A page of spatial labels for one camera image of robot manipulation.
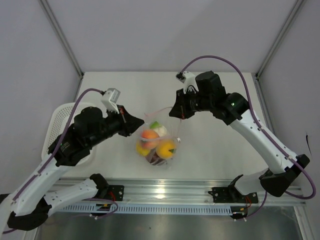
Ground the yellow toy pear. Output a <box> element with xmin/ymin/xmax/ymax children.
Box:
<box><xmin>135</xmin><ymin>141</ymin><xmax>151</xmax><ymax>157</ymax></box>

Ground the clear zip top bag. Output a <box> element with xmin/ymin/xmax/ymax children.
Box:
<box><xmin>135</xmin><ymin>106</ymin><xmax>182</xmax><ymax>166</ymax></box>

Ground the white green toy cabbage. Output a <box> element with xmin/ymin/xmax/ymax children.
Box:
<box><xmin>149</xmin><ymin>121</ymin><xmax>169</xmax><ymax>137</ymax></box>

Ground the aluminium mounting rail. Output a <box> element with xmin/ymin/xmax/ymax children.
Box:
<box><xmin>49</xmin><ymin>177</ymin><xmax>307</xmax><ymax>207</ymax></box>

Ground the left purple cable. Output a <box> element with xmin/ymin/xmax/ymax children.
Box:
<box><xmin>0</xmin><ymin>88</ymin><xmax>105</xmax><ymax>235</ymax></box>

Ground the pink orange toy peach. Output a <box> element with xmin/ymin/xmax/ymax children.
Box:
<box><xmin>140</xmin><ymin>129</ymin><xmax>159</xmax><ymax>150</ymax></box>

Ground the purple cable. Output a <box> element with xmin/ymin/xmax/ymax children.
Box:
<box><xmin>181</xmin><ymin>54</ymin><xmax>317</xmax><ymax>200</ymax></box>
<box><xmin>0</xmin><ymin>88</ymin><xmax>105</xmax><ymax>235</ymax></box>

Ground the right aluminium frame post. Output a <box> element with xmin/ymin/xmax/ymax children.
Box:
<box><xmin>255</xmin><ymin>0</ymin><xmax>307</xmax><ymax>81</ymax></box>

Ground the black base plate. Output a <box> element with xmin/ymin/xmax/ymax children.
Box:
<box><xmin>106</xmin><ymin>185</ymin><xmax>125</xmax><ymax>202</ymax></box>
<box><xmin>208</xmin><ymin>187</ymin><xmax>259</xmax><ymax>204</ymax></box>

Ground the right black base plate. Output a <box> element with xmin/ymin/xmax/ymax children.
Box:
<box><xmin>208</xmin><ymin>187</ymin><xmax>259</xmax><ymax>204</ymax></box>

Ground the red toy apple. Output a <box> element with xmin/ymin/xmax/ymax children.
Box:
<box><xmin>145</xmin><ymin>149</ymin><xmax>167</xmax><ymax>166</ymax></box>

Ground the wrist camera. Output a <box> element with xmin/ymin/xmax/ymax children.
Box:
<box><xmin>175</xmin><ymin>71</ymin><xmax>199</xmax><ymax>94</ymax></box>
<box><xmin>101</xmin><ymin>88</ymin><xmax>121</xmax><ymax>114</ymax></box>

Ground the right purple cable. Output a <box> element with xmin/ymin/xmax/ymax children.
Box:
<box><xmin>181</xmin><ymin>54</ymin><xmax>317</xmax><ymax>200</ymax></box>

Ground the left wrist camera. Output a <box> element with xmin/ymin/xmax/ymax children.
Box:
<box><xmin>101</xmin><ymin>88</ymin><xmax>121</xmax><ymax>114</ymax></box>

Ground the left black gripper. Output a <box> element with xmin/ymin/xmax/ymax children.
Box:
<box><xmin>89</xmin><ymin>104</ymin><xmax>145</xmax><ymax>147</ymax></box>

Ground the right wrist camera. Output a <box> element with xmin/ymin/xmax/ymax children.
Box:
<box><xmin>175</xmin><ymin>71</ymin><xmax>199</xmax><ymax>94</ymax></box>

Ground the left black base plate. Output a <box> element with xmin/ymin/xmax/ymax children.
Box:
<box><xmin>106</xmin><ymin>185</ymin><xmax>125</xmax><ymax>202</ymax></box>

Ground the white slotted cable duct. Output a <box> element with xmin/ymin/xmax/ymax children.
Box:
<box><xmin>60</xmin><ymin>203</ymin><xmax>233</xmax><ymax>216</ymax></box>

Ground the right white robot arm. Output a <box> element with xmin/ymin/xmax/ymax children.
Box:
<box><xmin>169</xmin><ymin>71</ymin><xmax>310</xmax><ymax>202</ymax></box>

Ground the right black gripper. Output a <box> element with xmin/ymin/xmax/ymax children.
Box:
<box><xmin>169</xmin><ymin>87</ymin><xmax>213</xmax><ymax>120</ymax></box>

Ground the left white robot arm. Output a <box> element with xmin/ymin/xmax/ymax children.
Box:
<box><xmin>0</xmin><ymin>105</ymin><xmax>145</xmax><ymax>231</ymax></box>

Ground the aluminium frame post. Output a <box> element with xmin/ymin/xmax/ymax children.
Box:
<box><xmin>38</xmin><ymin>0</ymin><xmax>84</xmax><ymax>79</ymax></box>
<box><xmin>255</xmin><ymin>0</ymin><xmax>307</xmax><ymax>81</ymax></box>

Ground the white perforated plastic basket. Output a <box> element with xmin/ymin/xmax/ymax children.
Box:
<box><xmin>41</xmin><ymin>102</ymin><xmax>96</xmax><ymax>167</ymax></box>

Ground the left aluminium frame post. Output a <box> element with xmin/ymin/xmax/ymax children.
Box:
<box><xmin>38</xmin><ymin>0</ymin><xmax>84</xmax><ymax>79</ymax></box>

